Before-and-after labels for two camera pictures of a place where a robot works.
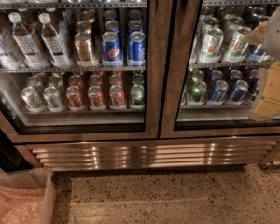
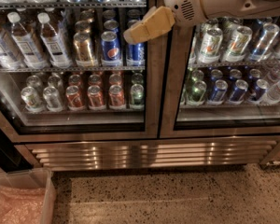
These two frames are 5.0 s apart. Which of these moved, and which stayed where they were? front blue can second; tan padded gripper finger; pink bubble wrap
Moved: tan padded gripper finger
Stayed: pink bubble wrap; front blue can second
